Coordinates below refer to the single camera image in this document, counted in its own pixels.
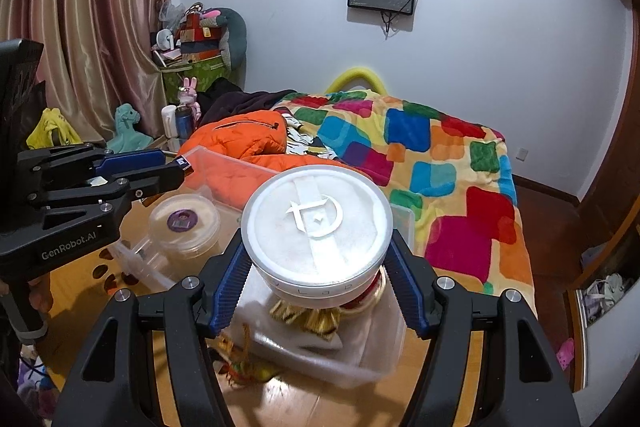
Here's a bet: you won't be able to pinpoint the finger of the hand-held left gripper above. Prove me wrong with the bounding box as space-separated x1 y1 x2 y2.
29 166 187 234
16 143 168 196

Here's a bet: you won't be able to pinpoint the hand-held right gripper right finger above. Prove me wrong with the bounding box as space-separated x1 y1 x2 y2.
385 236 581 427

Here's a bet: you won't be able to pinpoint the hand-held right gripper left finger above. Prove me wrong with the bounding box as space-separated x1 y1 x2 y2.
52 234 253 427

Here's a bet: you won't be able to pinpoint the clear plastic storage box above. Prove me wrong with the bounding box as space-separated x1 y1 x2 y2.
112 146 416 385

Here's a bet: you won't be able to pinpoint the cream plastic jar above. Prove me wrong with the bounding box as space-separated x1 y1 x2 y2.
148 194 221 258

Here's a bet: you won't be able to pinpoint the white round container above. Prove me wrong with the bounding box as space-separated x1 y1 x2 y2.
240 165 396 310

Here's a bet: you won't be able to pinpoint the wooden desktop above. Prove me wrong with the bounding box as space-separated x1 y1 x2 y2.
47 187 486 427

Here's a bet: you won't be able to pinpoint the person's left hand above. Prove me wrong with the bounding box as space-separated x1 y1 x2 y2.
28 274 54 313

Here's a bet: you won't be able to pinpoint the teal plush toy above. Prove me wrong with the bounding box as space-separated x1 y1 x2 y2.
107 103 156 152

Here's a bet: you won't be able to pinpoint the blue bottle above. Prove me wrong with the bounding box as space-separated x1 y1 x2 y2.
175 105 196 140

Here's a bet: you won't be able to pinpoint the gold tassel ornament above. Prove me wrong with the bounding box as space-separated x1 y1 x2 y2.
220 297 351 388

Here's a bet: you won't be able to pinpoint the yellow garment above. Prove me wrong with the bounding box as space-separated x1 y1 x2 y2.
25 107 83 150

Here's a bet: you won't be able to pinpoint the pink rabbit toy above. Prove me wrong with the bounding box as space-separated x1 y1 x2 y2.
179 77 202 108

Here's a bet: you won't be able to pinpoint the orange jacket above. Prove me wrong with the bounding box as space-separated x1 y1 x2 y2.
180 109 291 208

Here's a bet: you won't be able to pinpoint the green storage box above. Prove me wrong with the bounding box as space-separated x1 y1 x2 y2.
161 54 226 108

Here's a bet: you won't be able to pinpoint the colourful patchwork blanket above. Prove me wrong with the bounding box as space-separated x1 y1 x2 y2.
270 89 533 308

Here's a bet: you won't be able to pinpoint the dark garment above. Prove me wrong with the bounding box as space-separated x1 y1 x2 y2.
200 77 296 128

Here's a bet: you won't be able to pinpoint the patchwork fabric bag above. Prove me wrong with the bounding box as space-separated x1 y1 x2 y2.
172 4 223 62

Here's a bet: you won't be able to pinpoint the pink curtain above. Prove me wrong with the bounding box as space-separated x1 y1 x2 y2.
25 0 201 148

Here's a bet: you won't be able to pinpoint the black white patterned cloth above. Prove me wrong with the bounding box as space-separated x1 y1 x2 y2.
285 117 341 160

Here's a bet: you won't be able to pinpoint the grey plush cushion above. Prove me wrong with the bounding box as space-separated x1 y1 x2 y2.
217 7 248 70

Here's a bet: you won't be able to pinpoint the pink shoe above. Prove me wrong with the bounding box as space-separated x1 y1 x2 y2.
556 338 576 370

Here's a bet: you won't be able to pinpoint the white shoes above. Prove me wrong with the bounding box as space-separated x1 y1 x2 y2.
585 274 626 323

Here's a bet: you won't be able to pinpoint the wooden shelf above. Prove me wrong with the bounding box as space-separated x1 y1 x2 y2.
560 227 640 395

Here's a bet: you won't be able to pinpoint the yellow foam tube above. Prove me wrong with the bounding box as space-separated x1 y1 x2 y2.
325 67 387 96

